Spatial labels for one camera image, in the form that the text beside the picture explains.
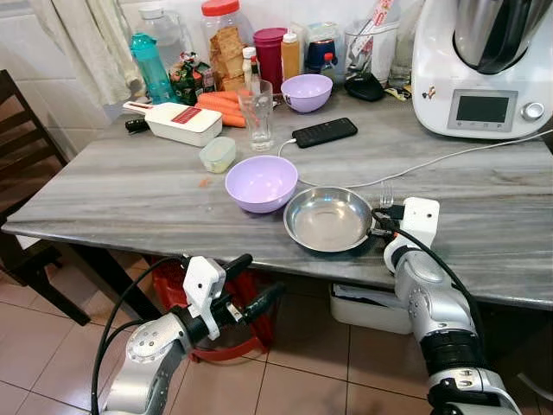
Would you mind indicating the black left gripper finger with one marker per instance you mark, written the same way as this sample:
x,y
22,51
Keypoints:
x,y
238,266
263,303

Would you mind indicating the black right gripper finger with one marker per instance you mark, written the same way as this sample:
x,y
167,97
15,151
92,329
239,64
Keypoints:
x,y
376,230

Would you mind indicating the stainless steel bowl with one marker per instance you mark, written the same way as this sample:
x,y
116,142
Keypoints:
x,y
327,220

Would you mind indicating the cracker jar with red lid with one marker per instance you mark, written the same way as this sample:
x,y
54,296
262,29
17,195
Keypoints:
x,y
226,47

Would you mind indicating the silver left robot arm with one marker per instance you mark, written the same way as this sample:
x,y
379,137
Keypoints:
x,y
151,363

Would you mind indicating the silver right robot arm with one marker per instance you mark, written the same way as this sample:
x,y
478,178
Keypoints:
x,y
441,320

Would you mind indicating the silver fork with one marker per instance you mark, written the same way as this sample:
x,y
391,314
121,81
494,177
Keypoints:
x,y
386,194

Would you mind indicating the red plastic stool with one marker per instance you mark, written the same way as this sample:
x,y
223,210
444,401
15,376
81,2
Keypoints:
x,y
251,341

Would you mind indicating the white storage box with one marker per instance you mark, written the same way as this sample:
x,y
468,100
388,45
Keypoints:
x,y
371,311

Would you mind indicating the large lilac plastic bowl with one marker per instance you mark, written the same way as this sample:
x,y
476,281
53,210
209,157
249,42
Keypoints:
x,y
261,183

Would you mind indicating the small orange carrot scrap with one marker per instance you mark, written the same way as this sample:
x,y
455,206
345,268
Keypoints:
x,y
204,183

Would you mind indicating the black smartphone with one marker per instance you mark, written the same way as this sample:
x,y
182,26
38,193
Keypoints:
x,y
325,132

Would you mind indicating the small pale green container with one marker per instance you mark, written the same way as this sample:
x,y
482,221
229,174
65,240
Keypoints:
x,y
218,156

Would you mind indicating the dark wooden table leg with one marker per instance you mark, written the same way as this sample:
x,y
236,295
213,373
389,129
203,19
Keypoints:
x,y
112,281

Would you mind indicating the black pouch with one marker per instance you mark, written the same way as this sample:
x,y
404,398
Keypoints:
x,y
365,87

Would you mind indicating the clear drinking glass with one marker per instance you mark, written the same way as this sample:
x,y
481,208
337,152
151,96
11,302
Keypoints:
x,y
257,117

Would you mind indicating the small lilac plastic bowl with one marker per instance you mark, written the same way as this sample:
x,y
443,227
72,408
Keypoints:
x,y
307,92

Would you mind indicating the white kitchen cooking machine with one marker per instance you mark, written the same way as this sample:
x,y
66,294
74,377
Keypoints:
x,y
449,78

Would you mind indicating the small black key fob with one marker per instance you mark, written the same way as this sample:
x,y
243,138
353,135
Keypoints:
x,y
136,126

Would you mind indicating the orange bottle with white cap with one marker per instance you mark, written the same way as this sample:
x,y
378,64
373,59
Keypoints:
x,y
291,59

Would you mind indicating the green snack bag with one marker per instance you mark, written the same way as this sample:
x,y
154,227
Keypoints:
x,y
190,79

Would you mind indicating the dark red tumbler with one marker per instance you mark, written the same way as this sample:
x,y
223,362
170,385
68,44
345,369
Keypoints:
x,y
270,60

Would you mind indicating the teal water bottle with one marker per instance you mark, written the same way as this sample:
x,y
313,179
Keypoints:
x,y
153,73

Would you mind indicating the clear jar with white lid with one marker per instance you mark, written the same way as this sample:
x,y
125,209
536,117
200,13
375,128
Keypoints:
x,y
164,35

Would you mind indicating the dark wooden chair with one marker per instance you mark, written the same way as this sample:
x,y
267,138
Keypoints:
x,y
22,147

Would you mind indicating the beige curtain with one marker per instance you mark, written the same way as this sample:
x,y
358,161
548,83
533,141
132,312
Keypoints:
x,y
86,47

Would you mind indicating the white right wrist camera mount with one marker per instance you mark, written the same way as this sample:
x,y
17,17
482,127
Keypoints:
x,y
421,220

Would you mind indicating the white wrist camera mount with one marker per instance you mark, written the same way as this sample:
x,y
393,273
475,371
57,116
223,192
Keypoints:
x,y
200,281
421,220

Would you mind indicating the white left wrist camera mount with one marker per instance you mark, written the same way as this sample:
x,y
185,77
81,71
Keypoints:
x,y
200,281

